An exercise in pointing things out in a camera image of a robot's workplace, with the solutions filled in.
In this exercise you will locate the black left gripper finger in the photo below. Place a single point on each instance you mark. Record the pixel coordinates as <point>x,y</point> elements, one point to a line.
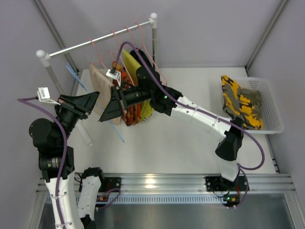
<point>87,102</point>
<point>71,99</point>

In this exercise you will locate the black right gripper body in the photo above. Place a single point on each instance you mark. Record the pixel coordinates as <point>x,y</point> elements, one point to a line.
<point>119,98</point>

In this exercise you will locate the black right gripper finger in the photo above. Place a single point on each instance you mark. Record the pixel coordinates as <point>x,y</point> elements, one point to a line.
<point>111,111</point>
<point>114,98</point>

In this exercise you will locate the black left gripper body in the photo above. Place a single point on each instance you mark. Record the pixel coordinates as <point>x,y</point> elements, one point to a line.
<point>75,106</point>

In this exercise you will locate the green yellow camouflage trousers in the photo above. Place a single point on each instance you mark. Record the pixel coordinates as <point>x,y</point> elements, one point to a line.
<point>243,103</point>

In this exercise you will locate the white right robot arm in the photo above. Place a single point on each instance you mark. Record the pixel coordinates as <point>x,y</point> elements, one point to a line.
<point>168,101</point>

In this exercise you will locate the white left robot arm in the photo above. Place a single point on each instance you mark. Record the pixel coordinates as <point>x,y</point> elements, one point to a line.
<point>56,162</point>

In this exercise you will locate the orange camouflage trousers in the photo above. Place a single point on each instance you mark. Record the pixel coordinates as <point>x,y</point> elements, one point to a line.
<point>132,116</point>

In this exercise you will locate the beige trousers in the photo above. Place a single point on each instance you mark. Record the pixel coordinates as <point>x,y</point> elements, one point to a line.
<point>102,84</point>

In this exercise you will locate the lime green trousers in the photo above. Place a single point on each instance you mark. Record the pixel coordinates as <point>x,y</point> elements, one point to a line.
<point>132,65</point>

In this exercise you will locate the pink hanger with beige trousers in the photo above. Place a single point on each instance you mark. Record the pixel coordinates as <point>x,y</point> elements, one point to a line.
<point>109,57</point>

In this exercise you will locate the pink hanger with black trousers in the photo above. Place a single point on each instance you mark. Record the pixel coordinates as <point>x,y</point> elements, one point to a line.
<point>150,55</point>

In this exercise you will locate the pink hanger with orange trousers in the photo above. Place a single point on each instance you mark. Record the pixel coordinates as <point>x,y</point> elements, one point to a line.
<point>125,68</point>

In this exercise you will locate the white metal clothes rack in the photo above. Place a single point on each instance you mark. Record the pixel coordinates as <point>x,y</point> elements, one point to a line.
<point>45,57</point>

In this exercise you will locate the white perforated plastic basket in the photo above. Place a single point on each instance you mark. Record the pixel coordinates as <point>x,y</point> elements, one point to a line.
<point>272,119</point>

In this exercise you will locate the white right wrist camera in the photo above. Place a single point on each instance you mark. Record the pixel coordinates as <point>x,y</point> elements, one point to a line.
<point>115,75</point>

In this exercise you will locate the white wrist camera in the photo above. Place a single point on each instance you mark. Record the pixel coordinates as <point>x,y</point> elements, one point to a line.
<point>115,75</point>
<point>44,96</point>

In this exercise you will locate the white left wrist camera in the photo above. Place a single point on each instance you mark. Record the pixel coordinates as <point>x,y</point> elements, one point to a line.
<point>44,96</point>

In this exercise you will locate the black left base bracket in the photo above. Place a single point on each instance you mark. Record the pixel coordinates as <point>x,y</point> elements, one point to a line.
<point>110,183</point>

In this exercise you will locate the black base bracket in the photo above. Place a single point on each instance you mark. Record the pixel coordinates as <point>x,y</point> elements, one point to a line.
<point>214,184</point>
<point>110,183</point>

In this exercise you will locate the grey slotted cable duct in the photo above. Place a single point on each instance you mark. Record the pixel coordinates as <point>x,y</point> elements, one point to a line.
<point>117,198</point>

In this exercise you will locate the black right base bracket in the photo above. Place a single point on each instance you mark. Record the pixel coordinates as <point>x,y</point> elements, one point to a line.
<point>214,184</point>

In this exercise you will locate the aluminium mounting rail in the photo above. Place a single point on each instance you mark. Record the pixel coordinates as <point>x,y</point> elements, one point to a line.
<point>150,184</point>

